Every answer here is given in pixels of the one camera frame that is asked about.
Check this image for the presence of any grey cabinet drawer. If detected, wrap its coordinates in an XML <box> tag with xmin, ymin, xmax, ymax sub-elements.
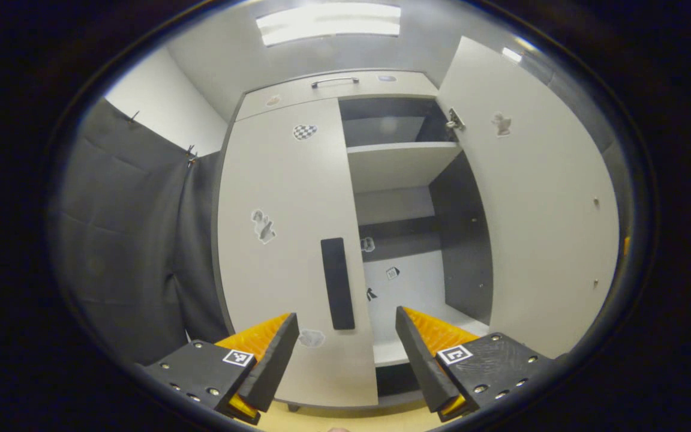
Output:
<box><xmin>235</xmin><ymin>70</ymin><xmax>439</xmax><ymax>122</ymax></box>

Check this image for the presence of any grey double-door shoe cabinet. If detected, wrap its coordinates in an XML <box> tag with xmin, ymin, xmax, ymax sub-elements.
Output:
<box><xmin>214</xmin><ymin>36</ymin><xmax>622</xmax><ymax>415</ymax></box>

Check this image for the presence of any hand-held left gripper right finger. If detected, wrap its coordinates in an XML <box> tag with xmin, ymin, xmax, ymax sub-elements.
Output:
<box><xmin>395</xmin><ymin>306</ymin><xmax>557</xmax><ymax>422</ymax></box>

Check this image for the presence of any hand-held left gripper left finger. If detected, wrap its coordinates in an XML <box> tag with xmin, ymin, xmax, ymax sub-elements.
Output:
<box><xmin>145</xmin><ymin>312</ymin><xmax>300</xmax><ymax>425</ymax></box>

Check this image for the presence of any grey cabinet door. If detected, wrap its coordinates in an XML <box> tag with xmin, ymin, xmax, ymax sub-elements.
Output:
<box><xmin>217</xmin><ymin>98</ymin><xmax>379</xmax><ymax>409</ymax></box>
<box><xmin>435</xmin><ymin>36</ymin><xmax>621</xmax><ymax>359</ymax></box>

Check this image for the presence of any black backdrop cloth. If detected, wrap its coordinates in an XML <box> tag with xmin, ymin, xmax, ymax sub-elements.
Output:
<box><xmin>52</xmin><ymin>57</ymin><xmax>634</xmax><ymax>367</ymax></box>

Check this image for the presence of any large ceiling light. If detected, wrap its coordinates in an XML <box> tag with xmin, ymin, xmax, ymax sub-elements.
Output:
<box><xmin>256</xmin><ymin>2</ymin><xmax>402</xmax><ymax>47</ymax></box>

